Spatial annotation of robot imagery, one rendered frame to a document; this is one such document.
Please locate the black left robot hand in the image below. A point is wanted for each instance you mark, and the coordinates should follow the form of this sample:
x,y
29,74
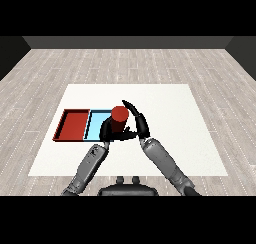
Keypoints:
x,y
106,131

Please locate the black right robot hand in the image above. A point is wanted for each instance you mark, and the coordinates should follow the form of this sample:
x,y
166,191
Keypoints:
x,y
142,124

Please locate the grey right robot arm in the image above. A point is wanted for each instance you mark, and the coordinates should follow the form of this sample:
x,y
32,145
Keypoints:
x,y
163,161

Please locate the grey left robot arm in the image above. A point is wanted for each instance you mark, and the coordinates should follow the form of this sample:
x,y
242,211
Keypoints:
x,y
89,164

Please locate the light blue shallow open box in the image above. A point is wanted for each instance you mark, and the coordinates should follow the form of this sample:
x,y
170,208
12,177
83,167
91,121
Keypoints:
x,y
95,123

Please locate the small red can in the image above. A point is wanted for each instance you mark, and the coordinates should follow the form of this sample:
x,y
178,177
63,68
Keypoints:
x,y
119,114

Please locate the red shallow open box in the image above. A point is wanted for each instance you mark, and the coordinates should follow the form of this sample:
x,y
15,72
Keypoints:
x,y
72,126

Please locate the dark grey robot body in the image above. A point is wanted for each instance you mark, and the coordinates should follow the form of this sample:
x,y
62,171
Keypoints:
x,y
128,189

